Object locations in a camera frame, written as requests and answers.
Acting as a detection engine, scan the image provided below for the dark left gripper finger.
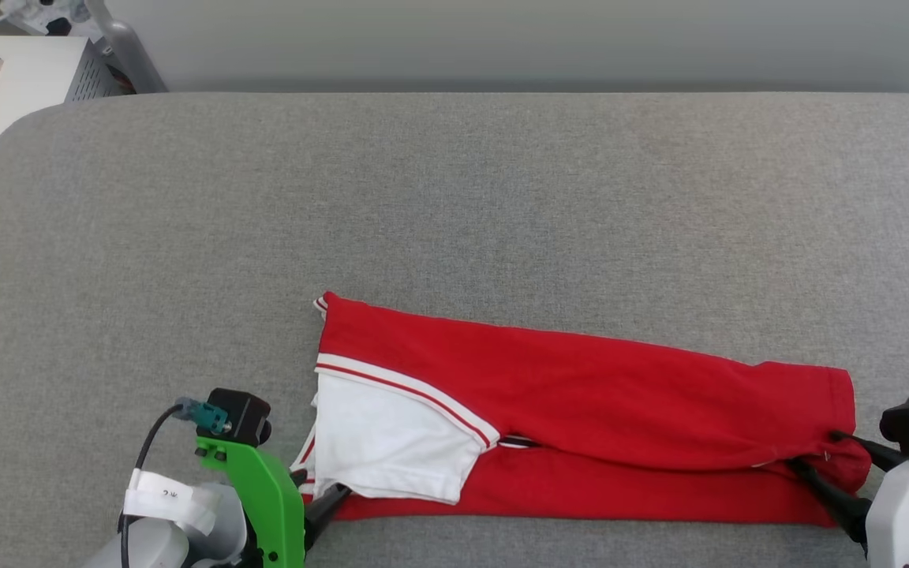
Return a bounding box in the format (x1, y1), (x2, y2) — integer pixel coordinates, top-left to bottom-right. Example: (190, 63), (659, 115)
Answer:
(304, 482), (354, 553)

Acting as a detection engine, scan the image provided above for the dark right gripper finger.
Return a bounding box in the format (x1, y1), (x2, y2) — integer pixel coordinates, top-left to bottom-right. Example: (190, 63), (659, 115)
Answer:
(785, 457), (873, 547)
(828, 430), (908, 474)

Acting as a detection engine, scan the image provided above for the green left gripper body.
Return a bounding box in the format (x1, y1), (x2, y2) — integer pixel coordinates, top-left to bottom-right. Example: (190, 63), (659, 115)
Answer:
(194, 436), (307, 568)

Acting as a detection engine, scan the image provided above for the red and white garment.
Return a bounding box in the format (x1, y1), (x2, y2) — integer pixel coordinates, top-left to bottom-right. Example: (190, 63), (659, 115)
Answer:
(289, 291), (873, 529)

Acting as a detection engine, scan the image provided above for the white metal cabinet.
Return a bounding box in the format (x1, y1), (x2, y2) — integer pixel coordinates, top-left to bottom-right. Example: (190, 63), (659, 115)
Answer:
(0, 35), (122, 219)

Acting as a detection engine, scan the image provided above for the white plastic device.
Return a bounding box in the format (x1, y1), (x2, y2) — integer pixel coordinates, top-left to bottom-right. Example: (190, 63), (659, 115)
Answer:
(0, 0), (94, 37)

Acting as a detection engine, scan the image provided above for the white paper cable label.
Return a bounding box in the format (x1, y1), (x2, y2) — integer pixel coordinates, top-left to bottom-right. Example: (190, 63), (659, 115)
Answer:
(124, 469), (220, 537)

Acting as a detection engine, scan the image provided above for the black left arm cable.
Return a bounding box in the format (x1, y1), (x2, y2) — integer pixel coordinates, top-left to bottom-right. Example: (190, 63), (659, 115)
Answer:
(118, 397), (228, 568)

